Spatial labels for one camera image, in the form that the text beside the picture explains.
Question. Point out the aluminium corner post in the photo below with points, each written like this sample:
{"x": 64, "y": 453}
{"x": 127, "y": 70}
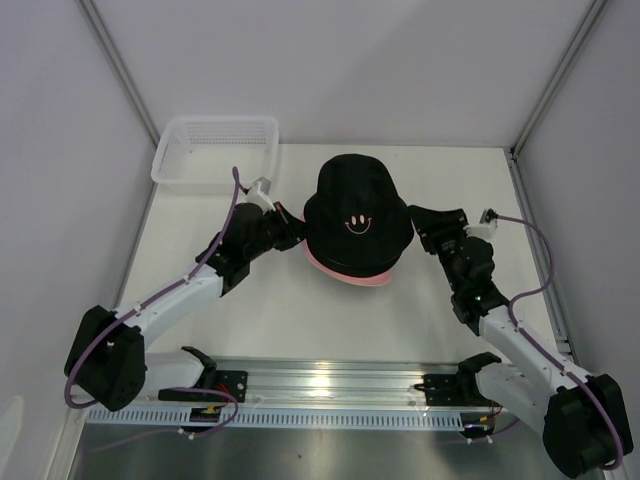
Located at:
{"x": 117, "y": 64}
{"x": 570, "y": 54}

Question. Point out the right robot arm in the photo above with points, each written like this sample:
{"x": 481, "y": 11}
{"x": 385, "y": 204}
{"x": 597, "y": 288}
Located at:
{"x": 580, "y": 416}

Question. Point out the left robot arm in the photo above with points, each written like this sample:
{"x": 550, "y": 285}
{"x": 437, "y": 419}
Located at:
{"x": 218, "y": 270}

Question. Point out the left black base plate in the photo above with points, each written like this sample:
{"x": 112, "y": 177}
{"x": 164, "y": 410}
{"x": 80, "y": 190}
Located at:
{"x": 230, "y": 382}

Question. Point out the left aluminium corner post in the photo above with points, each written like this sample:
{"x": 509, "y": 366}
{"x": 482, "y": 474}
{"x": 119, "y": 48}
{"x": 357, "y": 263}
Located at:
{"x": 117, "y": 64}

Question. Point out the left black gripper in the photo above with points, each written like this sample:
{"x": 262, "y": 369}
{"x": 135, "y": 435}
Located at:
{"x": 297, "y": 227}

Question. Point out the white slotted cable duct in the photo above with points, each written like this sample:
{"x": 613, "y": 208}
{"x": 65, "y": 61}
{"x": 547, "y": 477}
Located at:
{"x": 253, "y": 417}

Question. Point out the aluminium mounting rail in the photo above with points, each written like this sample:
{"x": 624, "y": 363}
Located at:
{"x": 320, "y": 380}

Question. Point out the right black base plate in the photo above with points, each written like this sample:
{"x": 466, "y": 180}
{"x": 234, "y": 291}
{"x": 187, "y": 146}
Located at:
{"x": 460, "y": 388}

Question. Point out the beige bucket hat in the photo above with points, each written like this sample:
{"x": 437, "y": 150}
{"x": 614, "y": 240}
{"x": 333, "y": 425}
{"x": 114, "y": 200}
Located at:
{"x": 376, "y": 284}

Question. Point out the right aluminium corner post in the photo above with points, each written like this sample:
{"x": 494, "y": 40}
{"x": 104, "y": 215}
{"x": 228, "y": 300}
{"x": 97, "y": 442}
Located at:
{"x": 570, "y": 54}

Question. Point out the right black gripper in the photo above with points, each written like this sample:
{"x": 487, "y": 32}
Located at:
{"x": 432, "y": 225}

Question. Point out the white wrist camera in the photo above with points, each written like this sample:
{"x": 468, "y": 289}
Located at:
{"x": 257, "y": 193}
{"x": 487, "y": 226}

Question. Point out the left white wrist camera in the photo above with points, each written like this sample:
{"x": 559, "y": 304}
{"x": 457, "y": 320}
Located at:
{"x": 257, "y": 193}

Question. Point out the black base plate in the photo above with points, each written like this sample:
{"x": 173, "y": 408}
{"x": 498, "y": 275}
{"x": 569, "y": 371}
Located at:
{"x": 460, "y": 388}
{"x": 230, "y": 382}

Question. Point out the white plastic basket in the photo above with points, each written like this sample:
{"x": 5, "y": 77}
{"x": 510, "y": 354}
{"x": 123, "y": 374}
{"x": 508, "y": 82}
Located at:
{"x": 196, "y": 154}

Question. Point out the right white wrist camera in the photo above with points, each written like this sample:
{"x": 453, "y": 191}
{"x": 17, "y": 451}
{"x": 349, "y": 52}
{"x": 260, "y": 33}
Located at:
{"x": 487, "y": 226}

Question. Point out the black smiley bucket hat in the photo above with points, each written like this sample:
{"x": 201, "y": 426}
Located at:
{"x": 356, "y": 212}

